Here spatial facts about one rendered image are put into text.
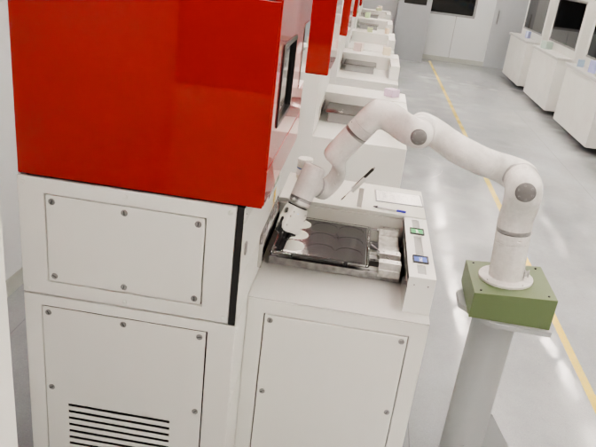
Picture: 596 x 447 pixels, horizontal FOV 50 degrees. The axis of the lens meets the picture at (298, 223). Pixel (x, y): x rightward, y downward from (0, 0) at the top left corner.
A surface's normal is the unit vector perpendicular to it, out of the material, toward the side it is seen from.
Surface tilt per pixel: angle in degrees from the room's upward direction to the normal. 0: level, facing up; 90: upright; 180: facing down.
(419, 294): 90
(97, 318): 90
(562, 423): 0
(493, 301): 90
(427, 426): 0
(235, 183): 90
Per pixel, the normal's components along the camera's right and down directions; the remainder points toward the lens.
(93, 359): -0.12, 0.37
